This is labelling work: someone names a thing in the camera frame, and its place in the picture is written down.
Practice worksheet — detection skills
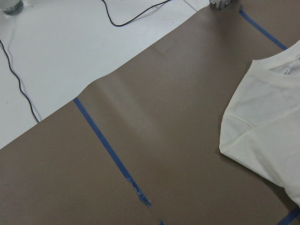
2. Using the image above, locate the cream long-sleeve cat T-shirt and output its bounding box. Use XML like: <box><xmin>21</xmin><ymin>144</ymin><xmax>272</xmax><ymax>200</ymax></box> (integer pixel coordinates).
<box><xmin>219</xmin><ymin>43</ymin><xmax>300</xmax><ymax>203</ymax></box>

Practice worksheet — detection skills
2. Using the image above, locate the black cable on table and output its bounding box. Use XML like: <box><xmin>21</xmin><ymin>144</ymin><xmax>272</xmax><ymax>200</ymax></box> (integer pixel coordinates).
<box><xmin>101</xmin><ymin>0</ymin><xmax>170</xmax><ymax>27</ymax></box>

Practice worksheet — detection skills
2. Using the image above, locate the aluminium frame post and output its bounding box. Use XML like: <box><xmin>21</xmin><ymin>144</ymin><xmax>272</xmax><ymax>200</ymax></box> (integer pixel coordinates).
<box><xmin>210</xmin><ymin>0</ymin><xmax>233</xmax><ymax>10</ymax></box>

